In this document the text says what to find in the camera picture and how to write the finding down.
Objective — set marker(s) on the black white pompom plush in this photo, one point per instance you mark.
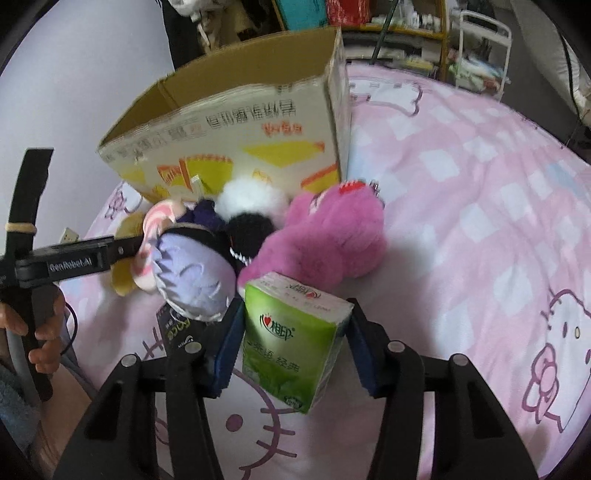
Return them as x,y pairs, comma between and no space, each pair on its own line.
252,209

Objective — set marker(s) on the open cardboard box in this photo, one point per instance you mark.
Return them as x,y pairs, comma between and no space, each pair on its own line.
275,108

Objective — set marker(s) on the green tissue pack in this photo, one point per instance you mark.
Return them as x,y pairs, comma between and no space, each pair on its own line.
293,336

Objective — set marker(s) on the black Face tissue pack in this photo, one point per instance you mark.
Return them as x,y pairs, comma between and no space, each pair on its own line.
176,331

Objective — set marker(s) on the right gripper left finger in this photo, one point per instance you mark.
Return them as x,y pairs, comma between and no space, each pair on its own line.
116,439

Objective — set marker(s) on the red gift bag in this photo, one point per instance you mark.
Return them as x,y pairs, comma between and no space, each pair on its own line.
348,12

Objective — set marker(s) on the pink swirl yellow plush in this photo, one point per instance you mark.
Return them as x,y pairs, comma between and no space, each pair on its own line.
136,271

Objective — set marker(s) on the white rolling cart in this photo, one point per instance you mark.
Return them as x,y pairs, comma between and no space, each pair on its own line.
480,63

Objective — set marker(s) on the pink Hello Kitty bedsheet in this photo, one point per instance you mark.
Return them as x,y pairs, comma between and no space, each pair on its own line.
488,224

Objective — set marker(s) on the wall socket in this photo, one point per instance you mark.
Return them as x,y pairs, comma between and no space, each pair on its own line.
68,236

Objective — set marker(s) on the green pole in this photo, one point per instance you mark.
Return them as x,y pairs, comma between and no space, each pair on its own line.
384,31

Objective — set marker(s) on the person's left hand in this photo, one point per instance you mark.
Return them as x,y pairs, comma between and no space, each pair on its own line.
46,359

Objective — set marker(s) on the wooden bookshelf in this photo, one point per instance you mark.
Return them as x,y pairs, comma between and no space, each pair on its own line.
425,20

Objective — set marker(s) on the purple haired plush doll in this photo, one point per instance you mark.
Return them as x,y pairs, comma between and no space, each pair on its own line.
192,266

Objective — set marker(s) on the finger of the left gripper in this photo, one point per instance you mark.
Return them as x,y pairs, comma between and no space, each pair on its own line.
110,250

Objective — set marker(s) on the pink plush bear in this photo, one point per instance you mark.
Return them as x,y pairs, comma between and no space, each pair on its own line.
328,237

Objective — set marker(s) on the teal storage bag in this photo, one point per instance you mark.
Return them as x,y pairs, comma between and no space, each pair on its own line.
302,14

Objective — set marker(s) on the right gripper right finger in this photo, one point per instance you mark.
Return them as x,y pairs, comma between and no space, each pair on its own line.
474,436

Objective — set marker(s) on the cream folded mattress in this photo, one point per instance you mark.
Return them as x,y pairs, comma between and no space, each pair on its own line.
554,57

